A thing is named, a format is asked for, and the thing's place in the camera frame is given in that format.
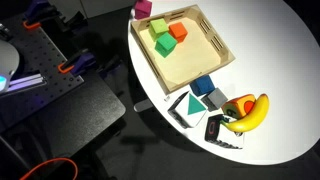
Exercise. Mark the pink block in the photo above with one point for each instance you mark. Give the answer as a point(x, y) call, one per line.
point(142, 8)

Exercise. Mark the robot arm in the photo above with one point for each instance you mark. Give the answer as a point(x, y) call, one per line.
point(6, 60)

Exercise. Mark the blue block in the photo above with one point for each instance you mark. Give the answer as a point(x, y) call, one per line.
point(202, 85)

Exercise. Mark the wooden tray box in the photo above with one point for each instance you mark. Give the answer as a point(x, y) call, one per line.
point(193, 63)

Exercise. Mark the gray block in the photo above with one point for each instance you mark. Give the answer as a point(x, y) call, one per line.
point(216, 99)

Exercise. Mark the orange block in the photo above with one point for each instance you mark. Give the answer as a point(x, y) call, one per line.
point(178, 30)

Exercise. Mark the light green block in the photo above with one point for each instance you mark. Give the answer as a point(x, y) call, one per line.
point(158, 27)

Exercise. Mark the small white piece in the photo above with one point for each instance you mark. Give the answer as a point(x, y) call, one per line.
point(167, 98)

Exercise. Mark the white table base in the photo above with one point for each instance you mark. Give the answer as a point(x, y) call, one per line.
point(143, 106)

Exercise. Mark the dark purple clamp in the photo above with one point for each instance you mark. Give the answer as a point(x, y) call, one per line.
point(111, 65)

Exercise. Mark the black card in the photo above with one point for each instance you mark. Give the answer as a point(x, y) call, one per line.
point(213, 130)

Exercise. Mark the orange yellow printed cube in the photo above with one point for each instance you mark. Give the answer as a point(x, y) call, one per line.
point(237, 106)

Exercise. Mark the black platform pad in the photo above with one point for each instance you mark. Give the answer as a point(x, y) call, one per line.
point(83, 113)

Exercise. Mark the yellow banana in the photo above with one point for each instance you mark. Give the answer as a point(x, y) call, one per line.
point(251, 119)

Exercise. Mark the black clamp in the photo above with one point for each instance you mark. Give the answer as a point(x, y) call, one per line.
point(75, 20)

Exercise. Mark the black perforated breadboard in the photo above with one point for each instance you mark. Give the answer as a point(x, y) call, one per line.
point(43, 56)

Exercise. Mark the aluminium rail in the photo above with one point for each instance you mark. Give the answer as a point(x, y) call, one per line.
point(25, 82)

